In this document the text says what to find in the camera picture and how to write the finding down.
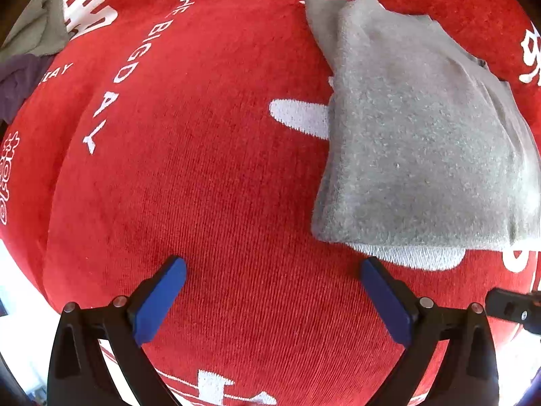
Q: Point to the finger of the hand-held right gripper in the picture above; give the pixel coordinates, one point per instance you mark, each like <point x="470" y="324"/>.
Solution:
<point x="513" y="308"/>

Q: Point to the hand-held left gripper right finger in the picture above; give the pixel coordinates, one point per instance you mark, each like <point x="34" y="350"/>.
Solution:
<point x="386" y="304"/>

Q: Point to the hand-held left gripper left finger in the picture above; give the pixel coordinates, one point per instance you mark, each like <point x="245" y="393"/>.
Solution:
<point x="158" y="300"/>

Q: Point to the grey sweater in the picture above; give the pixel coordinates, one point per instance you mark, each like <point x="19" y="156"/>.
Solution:
<point x="422" y="135"/>

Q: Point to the red printed blanket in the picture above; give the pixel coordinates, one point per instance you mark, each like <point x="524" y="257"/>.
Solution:
<point x="190" y="156"/>

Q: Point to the dark purple cloth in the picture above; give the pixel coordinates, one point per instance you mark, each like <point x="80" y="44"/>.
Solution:
<point x="17" y="80"/>

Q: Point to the olive grey cloth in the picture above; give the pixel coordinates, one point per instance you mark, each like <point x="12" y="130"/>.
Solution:
<point x="40" y="25"/>

